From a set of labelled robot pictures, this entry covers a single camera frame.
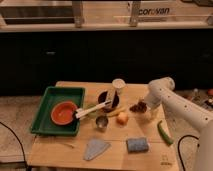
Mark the yellow banana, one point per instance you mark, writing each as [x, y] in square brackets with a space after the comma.
[116, 112]

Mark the grey folded cloth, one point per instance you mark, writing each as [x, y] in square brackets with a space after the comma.
[94, 148]

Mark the small metal cup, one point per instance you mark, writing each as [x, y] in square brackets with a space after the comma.
[101, 123]

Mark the green plastic tray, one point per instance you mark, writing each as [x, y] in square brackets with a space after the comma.
[42, 123]

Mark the wooden board in bowl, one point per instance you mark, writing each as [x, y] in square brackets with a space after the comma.
[110, 97]

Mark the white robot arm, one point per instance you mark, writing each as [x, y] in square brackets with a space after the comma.
[162, 91]

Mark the orange bowl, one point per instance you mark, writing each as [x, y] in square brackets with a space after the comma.
[63, 113]

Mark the red yellow apple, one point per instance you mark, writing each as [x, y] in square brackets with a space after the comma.
[122, 118]

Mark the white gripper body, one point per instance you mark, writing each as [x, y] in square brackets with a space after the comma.
[151, 101]

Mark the green cucumber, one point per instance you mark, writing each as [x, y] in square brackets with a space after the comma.
[167, 139]

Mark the dark red grape bunch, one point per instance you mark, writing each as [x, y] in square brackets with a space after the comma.
[140, 107]

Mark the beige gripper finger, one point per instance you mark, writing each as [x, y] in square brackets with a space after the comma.
[153, 113]

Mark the white paper cup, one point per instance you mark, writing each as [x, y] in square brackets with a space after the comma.
[118, 85]

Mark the blue sponge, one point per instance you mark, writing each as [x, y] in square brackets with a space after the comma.
[137, 145]

